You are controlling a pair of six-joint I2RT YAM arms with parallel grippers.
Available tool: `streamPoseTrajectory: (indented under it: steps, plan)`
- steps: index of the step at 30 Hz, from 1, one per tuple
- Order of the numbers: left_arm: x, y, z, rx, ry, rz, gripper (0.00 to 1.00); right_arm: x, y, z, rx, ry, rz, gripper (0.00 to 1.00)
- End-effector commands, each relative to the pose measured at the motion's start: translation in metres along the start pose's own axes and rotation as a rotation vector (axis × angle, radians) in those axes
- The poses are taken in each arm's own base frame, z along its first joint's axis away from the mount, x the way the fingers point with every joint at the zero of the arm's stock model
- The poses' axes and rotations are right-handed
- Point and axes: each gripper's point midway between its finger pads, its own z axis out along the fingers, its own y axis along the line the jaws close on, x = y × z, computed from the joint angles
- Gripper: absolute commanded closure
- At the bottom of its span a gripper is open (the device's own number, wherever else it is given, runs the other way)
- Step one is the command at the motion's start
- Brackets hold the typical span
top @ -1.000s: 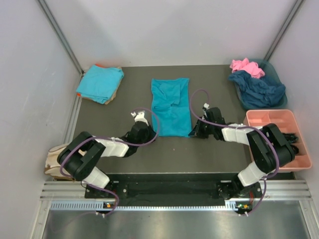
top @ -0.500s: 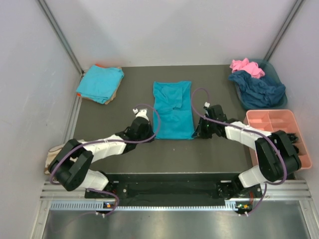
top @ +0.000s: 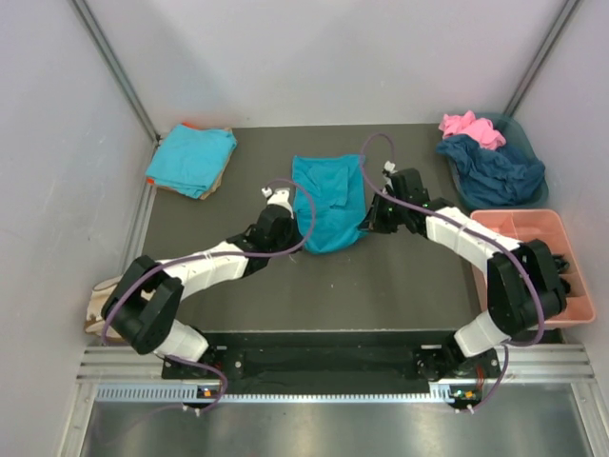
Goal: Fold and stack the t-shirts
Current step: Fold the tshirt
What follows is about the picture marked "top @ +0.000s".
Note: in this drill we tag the teal plastic basket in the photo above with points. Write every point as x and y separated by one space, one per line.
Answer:
514 135

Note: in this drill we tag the beige cloth bag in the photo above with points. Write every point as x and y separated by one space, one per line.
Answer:
94 321

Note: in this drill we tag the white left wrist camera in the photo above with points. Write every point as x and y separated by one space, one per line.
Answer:
278 197

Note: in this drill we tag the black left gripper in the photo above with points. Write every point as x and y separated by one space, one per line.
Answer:
296 237

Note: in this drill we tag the navy blue t shirt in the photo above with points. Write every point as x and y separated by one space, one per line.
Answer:
492 178

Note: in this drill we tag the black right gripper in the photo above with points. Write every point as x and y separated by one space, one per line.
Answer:
373 220

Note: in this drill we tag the white slotted cable duct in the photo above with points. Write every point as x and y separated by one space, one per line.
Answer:
202 395

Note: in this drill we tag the pink t shirt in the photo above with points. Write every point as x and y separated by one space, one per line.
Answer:
479 129

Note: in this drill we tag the aluminium frame rail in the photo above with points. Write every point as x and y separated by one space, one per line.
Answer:
92 26

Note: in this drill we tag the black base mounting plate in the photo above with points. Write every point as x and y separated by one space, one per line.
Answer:
341 362

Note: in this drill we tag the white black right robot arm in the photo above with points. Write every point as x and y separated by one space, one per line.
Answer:
523 285

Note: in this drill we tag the pink compartment tray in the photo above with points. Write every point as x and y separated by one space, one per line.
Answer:
546 225

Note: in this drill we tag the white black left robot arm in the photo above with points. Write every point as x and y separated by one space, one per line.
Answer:
147 319

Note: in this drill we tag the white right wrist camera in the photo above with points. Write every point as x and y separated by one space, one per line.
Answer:
389 169

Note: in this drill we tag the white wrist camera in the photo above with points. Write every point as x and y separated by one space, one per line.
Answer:
389 169
278 197

